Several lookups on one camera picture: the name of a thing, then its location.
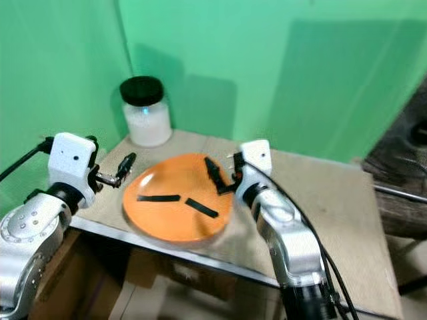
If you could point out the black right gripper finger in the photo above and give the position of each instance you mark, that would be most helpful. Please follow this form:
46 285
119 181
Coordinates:
215 173

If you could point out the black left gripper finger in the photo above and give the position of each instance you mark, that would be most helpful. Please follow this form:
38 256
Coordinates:
126 165

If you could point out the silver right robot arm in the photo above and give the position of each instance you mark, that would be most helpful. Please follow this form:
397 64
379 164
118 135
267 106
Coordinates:
293 246

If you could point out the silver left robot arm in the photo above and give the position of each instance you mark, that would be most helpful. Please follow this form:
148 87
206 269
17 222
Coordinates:
33 246

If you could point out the black strip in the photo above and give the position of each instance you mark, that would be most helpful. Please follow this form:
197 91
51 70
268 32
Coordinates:
202 208
159 198

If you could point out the white jar with black lid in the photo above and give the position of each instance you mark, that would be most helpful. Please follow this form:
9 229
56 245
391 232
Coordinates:
147 123

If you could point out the orange round plate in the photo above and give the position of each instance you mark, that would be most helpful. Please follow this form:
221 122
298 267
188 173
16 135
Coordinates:
167 223

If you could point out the brown cardboard box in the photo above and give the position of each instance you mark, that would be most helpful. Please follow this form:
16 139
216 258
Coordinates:
173 273

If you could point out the dark wooden furniture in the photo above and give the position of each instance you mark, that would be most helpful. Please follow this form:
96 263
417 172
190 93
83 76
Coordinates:
397 153

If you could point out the grey metal rod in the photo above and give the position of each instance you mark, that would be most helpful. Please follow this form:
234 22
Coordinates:
400 193

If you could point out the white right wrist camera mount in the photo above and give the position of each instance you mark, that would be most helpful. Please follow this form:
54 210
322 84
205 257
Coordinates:
257 156

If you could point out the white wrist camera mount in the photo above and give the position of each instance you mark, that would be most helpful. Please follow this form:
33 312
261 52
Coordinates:
73 160
257 156

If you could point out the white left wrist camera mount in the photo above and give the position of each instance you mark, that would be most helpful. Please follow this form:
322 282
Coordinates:
73 160

